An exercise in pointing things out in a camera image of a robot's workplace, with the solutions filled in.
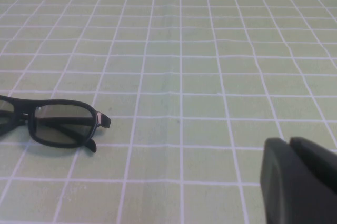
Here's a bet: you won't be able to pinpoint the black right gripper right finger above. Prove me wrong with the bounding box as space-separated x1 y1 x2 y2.
289 136 337 186

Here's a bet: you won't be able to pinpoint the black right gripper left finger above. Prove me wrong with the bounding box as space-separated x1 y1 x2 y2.
259 137 337 224

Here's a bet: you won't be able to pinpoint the black frame glasses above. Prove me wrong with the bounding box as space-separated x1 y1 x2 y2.
0 94 112 154

